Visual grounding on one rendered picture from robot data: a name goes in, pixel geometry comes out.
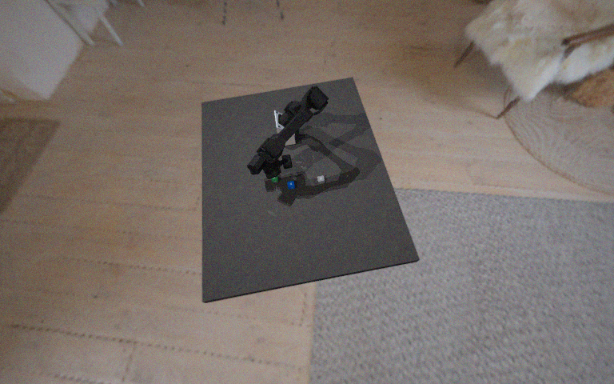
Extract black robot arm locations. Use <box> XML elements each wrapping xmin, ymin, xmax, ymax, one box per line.
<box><xmin>247</xmin><ymin>86</ymin><xmax>329</xmax><ymax>179</ymax></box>

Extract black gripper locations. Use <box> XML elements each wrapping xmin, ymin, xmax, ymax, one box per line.
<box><xmin>250</xmin><ymin>154</ymin><xmax>293</xmax><ymax>175</ymax></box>

